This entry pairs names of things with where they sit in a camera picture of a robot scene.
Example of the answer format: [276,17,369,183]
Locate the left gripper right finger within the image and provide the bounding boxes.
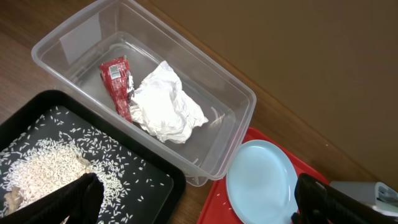
[291,173,397,224]

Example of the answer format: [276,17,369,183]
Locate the black food waste tray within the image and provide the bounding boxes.
[1,90,186,223]

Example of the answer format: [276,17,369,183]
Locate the red serving tray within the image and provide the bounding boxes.
[197,126,329,224]

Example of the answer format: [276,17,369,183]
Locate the crumpled white napkin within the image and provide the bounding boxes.
[130,61,208,144]

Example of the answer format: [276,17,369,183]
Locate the clear plastic waste bin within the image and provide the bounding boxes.
[32,1,256,187]

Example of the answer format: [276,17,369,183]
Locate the red sauce packet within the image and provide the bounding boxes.
[99,56,134,123]

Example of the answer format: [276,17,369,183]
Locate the rice and food scraps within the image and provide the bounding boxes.
[0,105,165,224]

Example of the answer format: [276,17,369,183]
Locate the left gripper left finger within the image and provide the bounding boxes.
[1,173,104,224]

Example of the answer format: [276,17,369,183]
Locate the light blue plate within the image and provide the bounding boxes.
[226,140,298,224]

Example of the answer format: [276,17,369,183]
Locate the grey dishwasher rack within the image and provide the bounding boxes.
[330,181,397,218]

